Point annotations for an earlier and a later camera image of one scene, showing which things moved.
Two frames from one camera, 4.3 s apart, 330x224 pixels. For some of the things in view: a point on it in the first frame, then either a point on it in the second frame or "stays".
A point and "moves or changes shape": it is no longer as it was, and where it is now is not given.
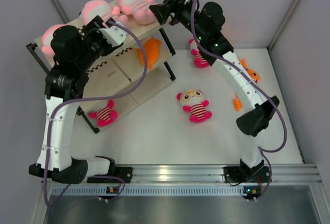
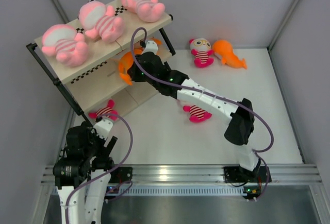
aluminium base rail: (214, 174) stays
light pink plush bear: (134, 1) moves or changes shape
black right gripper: (174, 6) -> (133, 72)
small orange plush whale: (237, 103) moves or changes shape
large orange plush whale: (253, 74) moves or changes shape
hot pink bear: (199, 61) stays
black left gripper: (92, 29) -> (103, 152)
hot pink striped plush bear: (106, 116) stays
